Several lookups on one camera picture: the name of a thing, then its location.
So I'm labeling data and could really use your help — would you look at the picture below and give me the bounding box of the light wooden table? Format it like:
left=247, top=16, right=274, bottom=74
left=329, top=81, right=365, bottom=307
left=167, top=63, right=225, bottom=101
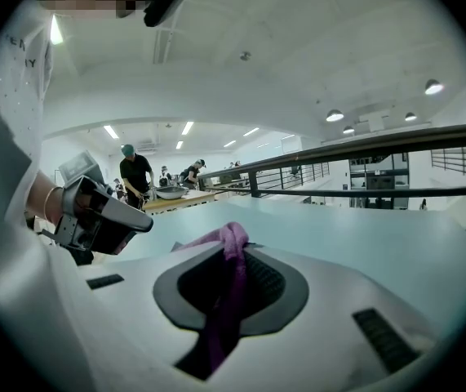
left=142, top=189, right=233, bottom=216

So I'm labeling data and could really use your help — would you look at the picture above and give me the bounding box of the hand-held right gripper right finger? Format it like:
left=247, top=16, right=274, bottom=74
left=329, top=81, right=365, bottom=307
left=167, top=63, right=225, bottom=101
left=215, top=245, right=437, bottom=385

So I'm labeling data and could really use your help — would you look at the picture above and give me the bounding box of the dark framed glass partition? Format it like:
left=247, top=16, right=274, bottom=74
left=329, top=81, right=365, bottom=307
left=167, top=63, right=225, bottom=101
left=348, top=152, right=411, bottom=211

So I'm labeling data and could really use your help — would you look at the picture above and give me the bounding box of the row of ceiling light panels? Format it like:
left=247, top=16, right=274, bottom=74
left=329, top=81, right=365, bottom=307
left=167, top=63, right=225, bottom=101
left=102, top=120, right=261, bottom=151

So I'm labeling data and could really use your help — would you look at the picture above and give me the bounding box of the large metal bowl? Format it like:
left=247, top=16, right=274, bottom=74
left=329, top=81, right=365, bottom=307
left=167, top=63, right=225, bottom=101
left=154, top=185, right=189, bottom=201

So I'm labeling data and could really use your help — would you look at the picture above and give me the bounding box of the fluorescent tube light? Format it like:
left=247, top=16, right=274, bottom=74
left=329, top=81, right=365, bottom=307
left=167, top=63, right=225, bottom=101
left=49, top=13, right=64, bottom=47

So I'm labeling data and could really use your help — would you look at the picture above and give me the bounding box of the person's left forearm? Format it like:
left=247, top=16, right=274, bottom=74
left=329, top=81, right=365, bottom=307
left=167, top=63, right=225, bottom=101
left=25, top=168, right=65, bottom=226

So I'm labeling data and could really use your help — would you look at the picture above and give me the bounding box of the purple cloth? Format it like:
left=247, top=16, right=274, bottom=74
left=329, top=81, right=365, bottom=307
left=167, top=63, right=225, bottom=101
left=171, top=221, right=255, bottom=377

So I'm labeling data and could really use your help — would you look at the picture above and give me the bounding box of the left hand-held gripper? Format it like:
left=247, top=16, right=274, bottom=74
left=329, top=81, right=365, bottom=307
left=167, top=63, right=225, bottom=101
left=38, top=149, right=154, bottom=256

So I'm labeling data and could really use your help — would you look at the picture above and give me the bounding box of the black metal railing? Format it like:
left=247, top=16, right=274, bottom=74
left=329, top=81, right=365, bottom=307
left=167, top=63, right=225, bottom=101
left=430, top=145, right=466, bottom=178
left=252, top=161, right=331, bottom=191

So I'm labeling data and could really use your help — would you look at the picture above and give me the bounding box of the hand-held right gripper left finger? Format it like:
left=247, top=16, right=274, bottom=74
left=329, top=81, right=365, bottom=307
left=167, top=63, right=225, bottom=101
left=78, top=242, right=226, bottom=366

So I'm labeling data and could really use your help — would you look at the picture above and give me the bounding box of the person's white shirt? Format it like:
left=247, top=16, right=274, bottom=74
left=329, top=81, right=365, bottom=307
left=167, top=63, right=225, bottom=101
left=0, top=0, right=97, bottom=392

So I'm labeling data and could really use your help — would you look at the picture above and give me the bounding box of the black railing with wooden handrail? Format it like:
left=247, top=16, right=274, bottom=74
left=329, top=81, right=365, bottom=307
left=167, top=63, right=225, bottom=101
left=197, top=122, right=466, bottom=261

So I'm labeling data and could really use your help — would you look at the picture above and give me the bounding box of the thin gold bracelet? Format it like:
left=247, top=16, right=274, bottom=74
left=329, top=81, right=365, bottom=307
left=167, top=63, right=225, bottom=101
left=42, top=185, right=64, bottom=225

